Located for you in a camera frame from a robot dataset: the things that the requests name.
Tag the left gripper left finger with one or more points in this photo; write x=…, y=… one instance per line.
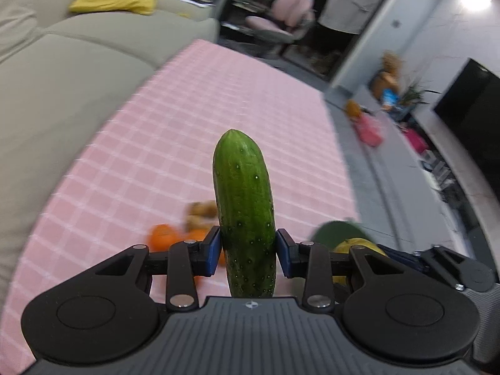
x=129, y=275

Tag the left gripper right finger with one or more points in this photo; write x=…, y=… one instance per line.
x=311, y=261

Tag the orange mandarin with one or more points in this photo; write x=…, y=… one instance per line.
x=206, y=253
x=162, y=237

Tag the green bowl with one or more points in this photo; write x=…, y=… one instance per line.
x=331, y=234

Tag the green cucumber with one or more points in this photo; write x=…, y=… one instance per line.
x=246, y=215

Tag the yellow lemon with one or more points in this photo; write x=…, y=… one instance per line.
x=357, y=262

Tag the pink checkered tablecloth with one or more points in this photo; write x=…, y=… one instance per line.
x=153, y=157

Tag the magenta box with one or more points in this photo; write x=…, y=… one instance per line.
x=416, y=141

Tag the pink box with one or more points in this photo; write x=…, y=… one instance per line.
x=368, y=130

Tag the black television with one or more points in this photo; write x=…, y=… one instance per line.
x=470, y=109

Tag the blue snack bag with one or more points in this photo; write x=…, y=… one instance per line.
x=389, y=99

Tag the green potted plant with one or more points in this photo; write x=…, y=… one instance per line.
x=415, y=95

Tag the golden vase with dried flowers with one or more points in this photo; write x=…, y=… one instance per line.
x=388, y=76

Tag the beige sofa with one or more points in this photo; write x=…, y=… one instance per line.
x=62, y=76

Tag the pink office chair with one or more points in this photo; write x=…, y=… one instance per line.
x=286, y=22

